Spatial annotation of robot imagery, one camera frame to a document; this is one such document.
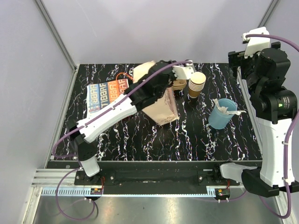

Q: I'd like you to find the cardboard cup carrier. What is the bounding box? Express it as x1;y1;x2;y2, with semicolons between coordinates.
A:
172;79;187;91

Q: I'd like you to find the paper takeout bag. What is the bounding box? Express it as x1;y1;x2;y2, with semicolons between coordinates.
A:
133;61;179;126

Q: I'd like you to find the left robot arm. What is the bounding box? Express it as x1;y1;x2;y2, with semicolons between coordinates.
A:
67;61;178;185

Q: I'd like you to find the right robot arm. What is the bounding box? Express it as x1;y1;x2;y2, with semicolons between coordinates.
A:
212;42;299;197

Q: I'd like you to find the paper cup stack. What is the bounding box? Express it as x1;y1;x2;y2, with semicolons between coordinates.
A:
188;72;206;98

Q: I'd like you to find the blue plastic cup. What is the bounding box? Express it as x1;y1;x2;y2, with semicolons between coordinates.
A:
208;98;237;130

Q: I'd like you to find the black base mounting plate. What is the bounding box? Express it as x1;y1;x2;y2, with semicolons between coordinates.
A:
63;161;237;197

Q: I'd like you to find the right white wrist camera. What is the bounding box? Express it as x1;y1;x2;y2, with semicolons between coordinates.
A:
242;27;271;59

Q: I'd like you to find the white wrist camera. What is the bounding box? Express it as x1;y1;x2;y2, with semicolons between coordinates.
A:
172;61;196;80
242;27;271;59

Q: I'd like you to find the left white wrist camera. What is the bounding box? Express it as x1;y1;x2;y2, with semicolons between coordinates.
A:
172;61;196;80

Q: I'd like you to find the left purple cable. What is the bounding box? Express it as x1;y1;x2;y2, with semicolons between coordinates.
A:
51;60;193;222

